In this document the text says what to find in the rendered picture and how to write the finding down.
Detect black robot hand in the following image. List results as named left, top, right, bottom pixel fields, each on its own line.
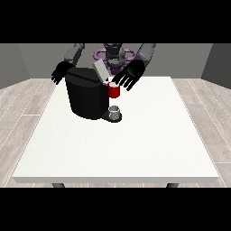
left=111, top=59, right=147, bottom=92
left=51, top=60, right=76, bottom=86

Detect black coffee machine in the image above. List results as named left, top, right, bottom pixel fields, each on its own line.
left=64, top=66, right=124, bottom=124

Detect grey robot trunk purple rings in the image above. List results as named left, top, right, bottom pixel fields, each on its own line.
left=93, top=43, right=139, bottom=76

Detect pale grey machine lid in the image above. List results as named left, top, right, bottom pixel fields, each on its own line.
left=92, top=59, right=112, bottom=82

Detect red pod holder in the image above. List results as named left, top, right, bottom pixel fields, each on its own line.
left=107, top=81, right=121, bottom=99

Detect small grey cup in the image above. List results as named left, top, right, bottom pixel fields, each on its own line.
left=108, top=105, right=122, bottom=121

